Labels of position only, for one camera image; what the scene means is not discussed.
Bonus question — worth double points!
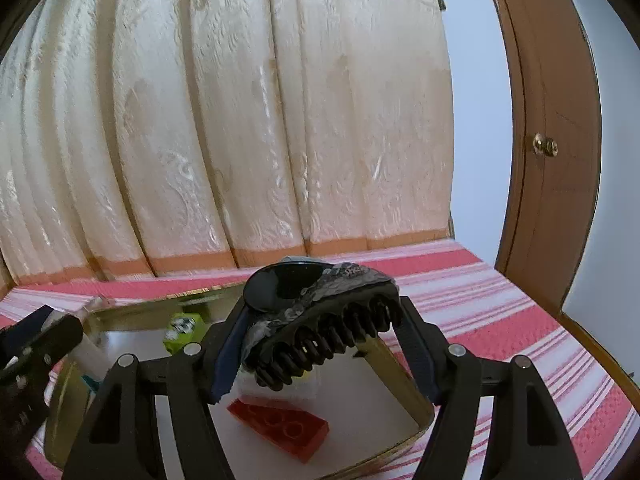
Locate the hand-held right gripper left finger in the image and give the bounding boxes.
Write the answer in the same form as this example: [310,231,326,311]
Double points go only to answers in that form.
[62,302,252,480]

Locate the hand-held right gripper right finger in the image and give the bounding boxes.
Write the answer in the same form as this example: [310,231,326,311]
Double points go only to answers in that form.
[395,297,583,480]

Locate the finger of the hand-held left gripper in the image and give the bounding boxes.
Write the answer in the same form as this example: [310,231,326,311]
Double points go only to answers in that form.
[0,364,52,466]
[0,305,84,387]

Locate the gold metal tin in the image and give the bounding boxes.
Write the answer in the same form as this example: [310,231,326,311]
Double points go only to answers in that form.
[42,285,435,480]

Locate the green dice with ball print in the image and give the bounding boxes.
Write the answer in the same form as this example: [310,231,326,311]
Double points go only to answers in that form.
[163,312,207,356]

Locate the small white block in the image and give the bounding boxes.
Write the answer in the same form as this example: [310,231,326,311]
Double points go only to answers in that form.
[235,362,321,403]

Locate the red toy brick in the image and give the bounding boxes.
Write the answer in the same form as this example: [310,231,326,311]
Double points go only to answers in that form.
[227,396,330,462]

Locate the black sequin hair claw clip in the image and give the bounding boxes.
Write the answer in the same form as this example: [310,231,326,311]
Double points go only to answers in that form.
[241,256,402,391]

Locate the white paper liner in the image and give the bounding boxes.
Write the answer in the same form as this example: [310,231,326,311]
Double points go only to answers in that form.
[90,327,421,480]

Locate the red white striped cloth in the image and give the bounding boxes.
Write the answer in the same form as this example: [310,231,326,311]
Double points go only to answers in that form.
[0,237,640,480]

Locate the brown wooden door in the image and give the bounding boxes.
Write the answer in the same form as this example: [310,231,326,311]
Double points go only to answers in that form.
[477,0,603,316]

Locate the brass door knob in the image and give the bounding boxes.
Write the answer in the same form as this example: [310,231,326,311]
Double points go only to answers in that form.
[532,132,559,159]

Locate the cream floral curtain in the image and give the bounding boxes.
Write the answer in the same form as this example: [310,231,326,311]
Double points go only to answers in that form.
[0,0,453,286]

